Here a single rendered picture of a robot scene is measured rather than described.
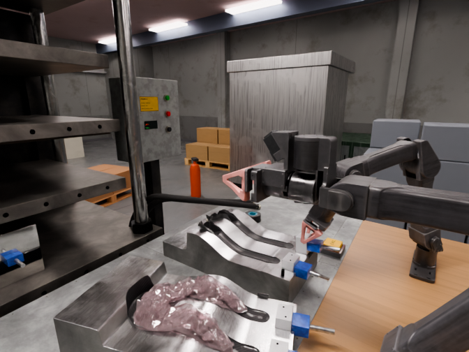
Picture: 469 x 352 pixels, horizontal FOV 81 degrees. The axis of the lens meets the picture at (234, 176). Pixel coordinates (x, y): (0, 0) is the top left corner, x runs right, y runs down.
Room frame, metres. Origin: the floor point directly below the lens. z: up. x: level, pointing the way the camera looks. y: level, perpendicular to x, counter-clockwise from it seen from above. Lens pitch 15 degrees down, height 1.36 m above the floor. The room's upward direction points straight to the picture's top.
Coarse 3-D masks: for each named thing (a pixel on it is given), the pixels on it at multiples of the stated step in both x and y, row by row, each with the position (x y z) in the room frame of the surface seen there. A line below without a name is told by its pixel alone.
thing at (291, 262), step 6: (288, 258) 0.71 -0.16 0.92; (294, 258) 0.71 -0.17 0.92; (282, 264) 0.70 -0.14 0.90; (288, 264) 0.69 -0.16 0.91; (294, 264) 0.69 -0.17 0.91; (300, 264) 0.70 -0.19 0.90; (306, 264) 0.70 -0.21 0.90; (288, 270) 0.69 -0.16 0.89; (294, 270) 0.69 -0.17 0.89; (300, 270) 0.67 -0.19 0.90; (306, 270) 0.67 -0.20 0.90; (300, 276) 0.67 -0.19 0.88; (306, 276) 0.66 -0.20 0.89; (318, 276) 0.66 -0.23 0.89; (324, 276) 0.66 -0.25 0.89
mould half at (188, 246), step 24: (240, 216) 0.99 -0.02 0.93; (168, 240) 0.92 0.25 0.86; (192, 240) 0.84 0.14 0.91; (216, 240) 0.82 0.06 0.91; (240, 240) 0.86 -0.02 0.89; (288, 240) 0.87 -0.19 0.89; (192, 264) 0.84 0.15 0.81; (216, 264) 0.78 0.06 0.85; (240, 264) 0.73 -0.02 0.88; (264, 264) 0.73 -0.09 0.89; (312, 264) 0.81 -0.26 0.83; (264, 288) 0.68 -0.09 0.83; (288, 288) 0.64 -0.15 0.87
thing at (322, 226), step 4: (324, 212) 0.76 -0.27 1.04; (328, 212) 0.75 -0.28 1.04; (332, 212) 0.75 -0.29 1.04; (308, 216) 0.76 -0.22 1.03; (312, 216) 0.77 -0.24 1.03; (324, 216) 0.76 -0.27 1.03; (328, 216) 0.75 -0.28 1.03; (332, 216) 0.76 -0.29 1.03; (308, 220) 0.76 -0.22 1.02; (312, 220) 0.75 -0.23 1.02; (316, 220) 0.75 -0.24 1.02; (320, 220) 0.76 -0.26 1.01; (324, 220) 0.76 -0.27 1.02; (328, 220) 0.76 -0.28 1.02; (332, 220) 0.80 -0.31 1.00; (320, 224) 0.74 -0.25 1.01; (324, 224) 0.75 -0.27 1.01; (328, 224) 0.76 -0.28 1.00; (320, 228) 0.73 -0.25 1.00; (324, 228) 0.73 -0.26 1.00
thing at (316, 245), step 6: (300, 234) 0.82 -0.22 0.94; (306, 234) 0.82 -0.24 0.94; (312, 240) 0.79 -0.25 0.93; (318, 240) 0.79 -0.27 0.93; (300, 246) 0.79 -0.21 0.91; (306, 246) 0.78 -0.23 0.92; (312, 246) 0.77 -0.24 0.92; (318, 246) 0.76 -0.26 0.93; (324, 246) 0.77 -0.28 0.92; (330, 246) 0.76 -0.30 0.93; (300, 252) 0.78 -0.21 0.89; (306, 252) 0.77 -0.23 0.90; (318, 252) 0.76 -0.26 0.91
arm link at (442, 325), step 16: (448, 304) 0.36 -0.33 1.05; (464, 304) 0.33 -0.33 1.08; (432, 320) 0.36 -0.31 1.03; (448, 320) 0.34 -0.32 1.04; (464, 320) 0.33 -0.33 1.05; (384, 336) 0.43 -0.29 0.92; (400, 336) 0.39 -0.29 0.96; (416, 336) 0.36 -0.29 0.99; (432, 336) 0.34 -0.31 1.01; (448, 336) 0.33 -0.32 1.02; (464, 336) 0.32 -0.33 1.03
